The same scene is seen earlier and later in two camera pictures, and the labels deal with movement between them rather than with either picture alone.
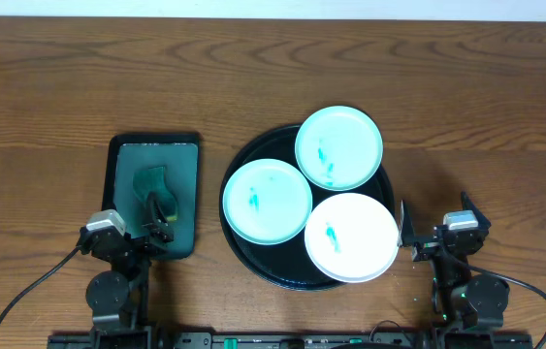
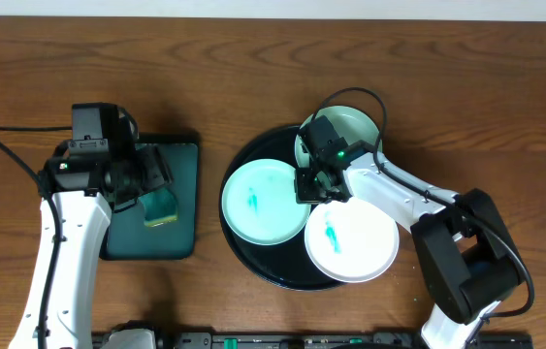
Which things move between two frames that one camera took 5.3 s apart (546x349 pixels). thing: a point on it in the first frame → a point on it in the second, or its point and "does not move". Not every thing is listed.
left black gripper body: x=154 y=233 → x=157 y=171
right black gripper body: x=423 y=249 → x=310 y=189
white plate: x=351 y=237 does not move
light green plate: x=267 y=202 does not move
